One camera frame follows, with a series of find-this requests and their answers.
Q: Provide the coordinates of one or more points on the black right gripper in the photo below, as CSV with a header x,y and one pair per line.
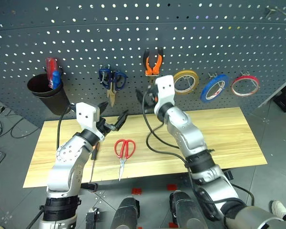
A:
x,y
152,95

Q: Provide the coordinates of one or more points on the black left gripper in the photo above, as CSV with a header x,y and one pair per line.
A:
x,y
104,126

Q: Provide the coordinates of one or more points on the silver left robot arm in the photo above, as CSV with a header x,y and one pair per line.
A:
x,y
66,162

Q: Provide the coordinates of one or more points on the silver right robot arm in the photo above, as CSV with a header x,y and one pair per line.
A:
x,y
188,133

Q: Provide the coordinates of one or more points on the metal tape hook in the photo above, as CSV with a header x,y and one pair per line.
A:
x,y
212,75
187,77
245,73

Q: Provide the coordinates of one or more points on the yellow tape roll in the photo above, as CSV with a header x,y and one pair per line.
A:
x,y
186,72

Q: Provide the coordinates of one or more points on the blue tape roll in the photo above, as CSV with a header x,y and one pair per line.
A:
x,y
206,89

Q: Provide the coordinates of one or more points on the dark grey perforated pegboard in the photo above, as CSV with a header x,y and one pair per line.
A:
x,y
85,35

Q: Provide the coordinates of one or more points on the red tape roll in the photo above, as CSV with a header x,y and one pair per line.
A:
x,y
246,77

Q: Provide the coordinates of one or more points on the long metal pegboard hook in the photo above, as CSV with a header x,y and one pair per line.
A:
x,y
275,10

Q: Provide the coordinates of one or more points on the orange black pliers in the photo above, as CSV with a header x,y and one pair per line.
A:
x,y
148,64

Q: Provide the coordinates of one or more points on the metal scissors hook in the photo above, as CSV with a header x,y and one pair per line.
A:
x,y
104,66

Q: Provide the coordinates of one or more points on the black plastic cup holder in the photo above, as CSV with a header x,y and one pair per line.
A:
x,y
54,100

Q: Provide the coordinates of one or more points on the red floor marker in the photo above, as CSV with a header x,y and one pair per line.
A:
x,y
172,187
173,225
136,191

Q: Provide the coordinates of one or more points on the dark rounded robot shape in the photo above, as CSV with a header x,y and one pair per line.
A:
x,y
187,210
126,212

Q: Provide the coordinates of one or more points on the black metal block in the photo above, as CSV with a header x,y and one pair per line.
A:
x,y
93,218

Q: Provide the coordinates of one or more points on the white shoe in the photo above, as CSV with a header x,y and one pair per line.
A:
x,y
278,208

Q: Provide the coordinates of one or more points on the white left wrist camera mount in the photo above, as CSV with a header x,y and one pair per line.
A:
x,y
85,117

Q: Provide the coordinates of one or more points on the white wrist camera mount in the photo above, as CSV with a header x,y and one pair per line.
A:
x,y
85,117
165,88

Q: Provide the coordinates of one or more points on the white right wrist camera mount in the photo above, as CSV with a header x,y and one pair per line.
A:
x,y
165,88

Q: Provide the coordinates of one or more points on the black table clamp bracket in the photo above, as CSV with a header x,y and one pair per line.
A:
x,y
89,186

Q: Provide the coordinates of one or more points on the grey pegboard side frame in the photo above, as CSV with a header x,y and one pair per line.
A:
x,y
276,90

